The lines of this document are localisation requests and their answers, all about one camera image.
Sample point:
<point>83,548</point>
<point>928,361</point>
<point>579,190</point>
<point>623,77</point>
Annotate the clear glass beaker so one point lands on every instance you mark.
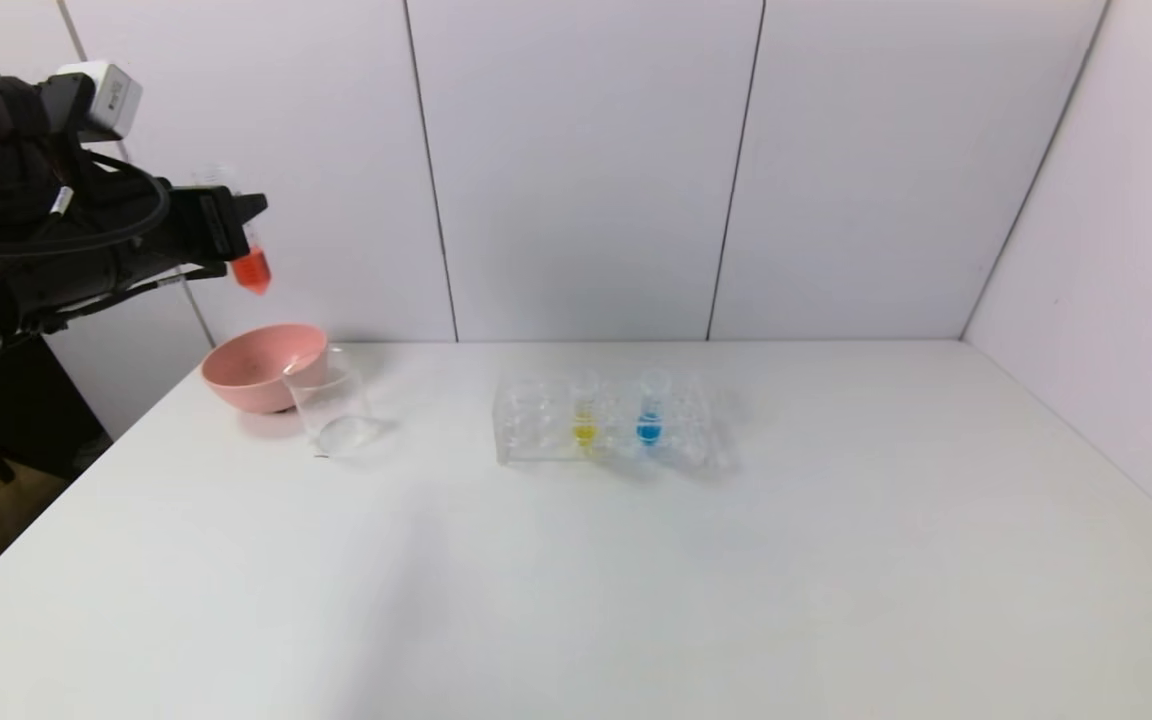
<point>336,415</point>

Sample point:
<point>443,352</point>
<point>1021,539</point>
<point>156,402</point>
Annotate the test tube with blue pigment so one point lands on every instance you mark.
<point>648,430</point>

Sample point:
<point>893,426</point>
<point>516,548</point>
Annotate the test tube with yellow pigment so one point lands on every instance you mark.
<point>584,431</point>

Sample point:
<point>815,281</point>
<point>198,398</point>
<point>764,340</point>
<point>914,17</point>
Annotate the pink plastic bowl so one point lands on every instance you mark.
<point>251,375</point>

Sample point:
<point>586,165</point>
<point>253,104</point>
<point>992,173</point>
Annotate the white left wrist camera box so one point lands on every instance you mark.
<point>106,100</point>

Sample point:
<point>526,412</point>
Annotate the test tube with red pigment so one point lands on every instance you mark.
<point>254,272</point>

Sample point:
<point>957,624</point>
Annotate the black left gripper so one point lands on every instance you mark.
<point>217,226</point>

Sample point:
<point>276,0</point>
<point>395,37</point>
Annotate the clear acrylic test tube rack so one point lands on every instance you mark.
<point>626,452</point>

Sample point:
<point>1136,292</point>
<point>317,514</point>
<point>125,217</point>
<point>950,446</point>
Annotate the black background furniture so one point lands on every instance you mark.
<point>41,410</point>

